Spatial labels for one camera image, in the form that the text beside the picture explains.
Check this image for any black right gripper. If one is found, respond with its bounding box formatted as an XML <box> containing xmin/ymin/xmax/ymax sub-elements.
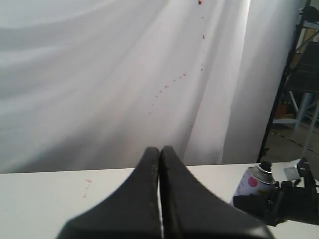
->
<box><xmin>233</xmin><ymin>157</ymin><xmax>319</xmax><ymax>226</ymax></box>

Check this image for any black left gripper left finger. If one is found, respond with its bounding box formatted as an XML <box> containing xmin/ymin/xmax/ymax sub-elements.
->
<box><xmin>57</xmin><ymin>147</ymin><xmax>160</xmax><ymax>239</ymax></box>

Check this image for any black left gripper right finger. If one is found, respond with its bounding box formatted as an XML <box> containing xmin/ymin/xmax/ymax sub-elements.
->
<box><xmin>159</xmin><ymin>146</ymin><xmax>274</xmax><ymax>239</ymax></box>

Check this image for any white dotted spray paint can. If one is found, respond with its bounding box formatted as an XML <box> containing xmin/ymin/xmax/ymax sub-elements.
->
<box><xmin>230</xmin><ymin>161</ymin><xmax>276</xmax><ymax>206</ymax></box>

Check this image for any white fabric backdrop curtain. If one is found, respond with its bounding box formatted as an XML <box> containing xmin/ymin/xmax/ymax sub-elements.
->
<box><xmin>0</xmin><ymin>0</ymin><xmax>303</xmax><ymax>173</ymax></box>

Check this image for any black metal stand frame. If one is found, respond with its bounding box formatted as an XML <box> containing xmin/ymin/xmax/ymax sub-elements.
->
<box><xmin>256</xmin><ymin>0</ymin><xmax>311</xmax><ymax>163</ymax></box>

